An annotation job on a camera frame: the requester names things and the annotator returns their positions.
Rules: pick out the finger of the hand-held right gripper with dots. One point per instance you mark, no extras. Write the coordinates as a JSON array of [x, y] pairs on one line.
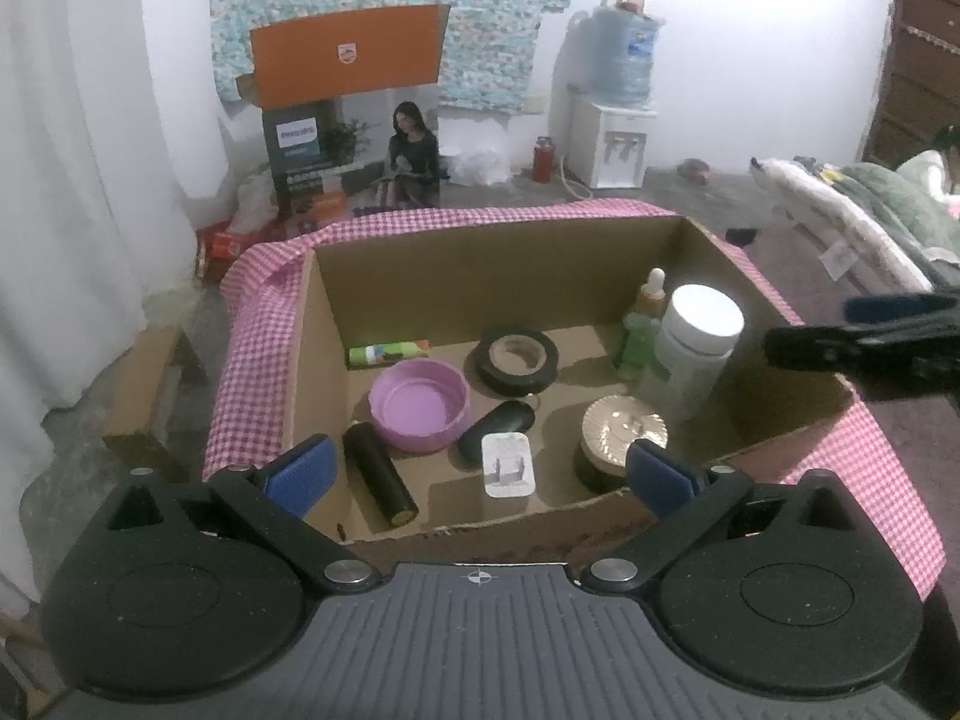
[[892, 307], [810, 349]]

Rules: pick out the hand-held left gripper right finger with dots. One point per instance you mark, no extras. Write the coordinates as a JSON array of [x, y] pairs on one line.
[[660, 476]]

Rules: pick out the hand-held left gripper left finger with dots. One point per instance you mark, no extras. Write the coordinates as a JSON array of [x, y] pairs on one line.
[[304, 472]]

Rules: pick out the gold lid jar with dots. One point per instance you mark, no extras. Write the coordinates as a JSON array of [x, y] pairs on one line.
[[622, 427]]

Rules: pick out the white plastic bottle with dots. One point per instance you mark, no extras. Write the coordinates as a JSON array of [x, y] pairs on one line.
[[697, 345]]

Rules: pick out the purple plastic bowl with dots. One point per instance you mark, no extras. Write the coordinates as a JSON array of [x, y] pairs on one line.
[[420, 409]]

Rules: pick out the green dropper bottle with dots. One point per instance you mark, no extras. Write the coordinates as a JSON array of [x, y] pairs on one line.
[[637, 337]]

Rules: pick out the small green tube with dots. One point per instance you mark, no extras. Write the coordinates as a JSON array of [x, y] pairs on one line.
[[382, 354]]

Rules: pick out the brown cardboard box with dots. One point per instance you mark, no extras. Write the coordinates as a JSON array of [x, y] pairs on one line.
[[450, 270]]

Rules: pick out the black cylinder tube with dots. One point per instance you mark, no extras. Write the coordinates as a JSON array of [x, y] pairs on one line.
[[379, 472]]

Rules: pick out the bed with blankets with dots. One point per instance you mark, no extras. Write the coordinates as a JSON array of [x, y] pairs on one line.
[[862, 229]]

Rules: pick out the grey green blanket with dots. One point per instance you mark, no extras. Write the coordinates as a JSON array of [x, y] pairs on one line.
[[885, 187]]

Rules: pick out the black slipper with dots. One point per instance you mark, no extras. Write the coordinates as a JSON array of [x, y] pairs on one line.
[[742, 236]]

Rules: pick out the white charger plug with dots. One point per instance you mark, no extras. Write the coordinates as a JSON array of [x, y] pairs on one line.
[[510, 465]]

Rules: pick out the black key fob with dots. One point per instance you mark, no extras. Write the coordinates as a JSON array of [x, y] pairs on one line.
[[495, 427]]

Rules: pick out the flat brown cardboard piece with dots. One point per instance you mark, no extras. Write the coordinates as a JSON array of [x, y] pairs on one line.
[[146, 397]]

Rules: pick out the black tape roll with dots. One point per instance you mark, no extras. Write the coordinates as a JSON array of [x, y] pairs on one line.
[[487, 376]]

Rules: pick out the red carton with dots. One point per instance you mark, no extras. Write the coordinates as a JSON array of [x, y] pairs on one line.
[[225, 247]]

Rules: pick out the brown wooden door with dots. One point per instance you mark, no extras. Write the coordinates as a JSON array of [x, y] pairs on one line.
[[915, 67]]

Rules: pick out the white plastic bag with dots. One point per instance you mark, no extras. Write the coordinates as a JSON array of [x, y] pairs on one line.
[[255, 202], [480, 169]]

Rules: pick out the white water dispenser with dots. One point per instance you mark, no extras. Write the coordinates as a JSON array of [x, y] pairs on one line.
[[600, 142]]

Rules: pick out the red thermos flask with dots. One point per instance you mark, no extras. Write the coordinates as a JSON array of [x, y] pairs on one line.
[[544, 161]]

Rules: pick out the blue water jug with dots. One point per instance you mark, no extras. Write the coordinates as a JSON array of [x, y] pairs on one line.
[[622, 60]]

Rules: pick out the white curtain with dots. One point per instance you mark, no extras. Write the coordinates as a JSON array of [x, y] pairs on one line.
[[75, 165]]

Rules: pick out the orange cardboard box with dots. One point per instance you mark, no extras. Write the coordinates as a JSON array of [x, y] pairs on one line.
[[345, 52]]

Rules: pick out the floral blue cloth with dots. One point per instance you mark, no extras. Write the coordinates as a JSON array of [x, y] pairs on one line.
[[487, 15]]

